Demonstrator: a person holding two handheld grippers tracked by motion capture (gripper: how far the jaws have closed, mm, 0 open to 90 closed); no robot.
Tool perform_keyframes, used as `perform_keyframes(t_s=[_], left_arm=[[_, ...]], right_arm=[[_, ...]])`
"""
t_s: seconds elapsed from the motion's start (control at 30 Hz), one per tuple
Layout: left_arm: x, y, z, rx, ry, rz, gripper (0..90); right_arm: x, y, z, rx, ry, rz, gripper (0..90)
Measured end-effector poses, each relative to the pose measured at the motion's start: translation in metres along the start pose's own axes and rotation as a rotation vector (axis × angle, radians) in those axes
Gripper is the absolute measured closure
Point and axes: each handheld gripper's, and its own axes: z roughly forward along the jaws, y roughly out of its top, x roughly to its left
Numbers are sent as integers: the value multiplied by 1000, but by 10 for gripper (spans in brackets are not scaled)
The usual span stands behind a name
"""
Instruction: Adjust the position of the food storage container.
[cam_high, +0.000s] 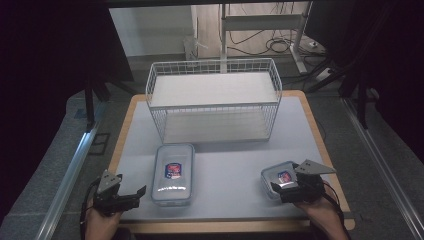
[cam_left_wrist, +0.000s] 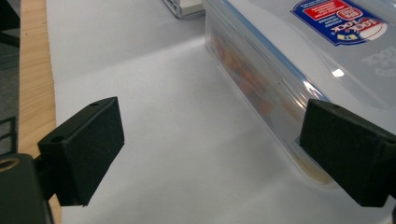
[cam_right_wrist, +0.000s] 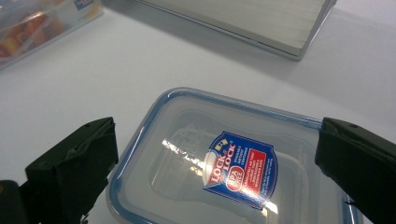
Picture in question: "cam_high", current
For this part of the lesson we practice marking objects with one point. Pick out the aluminium floor rail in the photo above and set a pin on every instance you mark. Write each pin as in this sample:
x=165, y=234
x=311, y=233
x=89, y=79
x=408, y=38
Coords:
x=383, y=166
x=66, y=186

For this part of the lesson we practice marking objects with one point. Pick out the person's right hand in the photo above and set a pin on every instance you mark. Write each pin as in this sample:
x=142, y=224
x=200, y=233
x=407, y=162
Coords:
x=316, y=210

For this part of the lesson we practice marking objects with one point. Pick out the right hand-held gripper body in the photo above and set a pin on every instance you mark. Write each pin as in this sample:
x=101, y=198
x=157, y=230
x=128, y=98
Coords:
x=308, y=186

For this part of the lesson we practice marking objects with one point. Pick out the grey table mat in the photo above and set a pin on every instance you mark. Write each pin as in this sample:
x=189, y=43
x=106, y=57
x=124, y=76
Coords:
x=230, y=186

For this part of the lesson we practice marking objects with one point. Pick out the large clear plastic food container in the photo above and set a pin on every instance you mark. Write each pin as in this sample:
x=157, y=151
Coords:
x=173, y=175

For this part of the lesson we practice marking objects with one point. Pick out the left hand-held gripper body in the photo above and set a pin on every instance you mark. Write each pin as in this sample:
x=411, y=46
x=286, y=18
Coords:
x=110, y=200

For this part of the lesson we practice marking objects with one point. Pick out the person's left hand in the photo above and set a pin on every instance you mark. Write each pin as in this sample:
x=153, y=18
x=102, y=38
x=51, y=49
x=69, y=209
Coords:
x=101, y=225

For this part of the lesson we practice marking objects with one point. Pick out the wooden table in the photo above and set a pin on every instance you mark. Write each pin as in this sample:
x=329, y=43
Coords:
x=140, y=227

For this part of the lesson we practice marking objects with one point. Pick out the white power strip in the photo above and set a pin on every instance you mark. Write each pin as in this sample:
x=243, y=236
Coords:
x=324, y=75

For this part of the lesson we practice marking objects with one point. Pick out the black tripod stand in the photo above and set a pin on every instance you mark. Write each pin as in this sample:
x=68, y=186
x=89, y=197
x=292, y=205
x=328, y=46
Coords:
x=90, y=103
x=361, y=96

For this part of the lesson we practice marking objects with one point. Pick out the white metal desk frame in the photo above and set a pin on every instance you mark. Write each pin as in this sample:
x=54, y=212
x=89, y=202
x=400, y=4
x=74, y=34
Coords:
x=263, y=23

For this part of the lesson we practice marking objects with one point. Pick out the small clear plastic food container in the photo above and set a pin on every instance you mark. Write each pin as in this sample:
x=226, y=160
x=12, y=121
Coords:
x=278, y=175

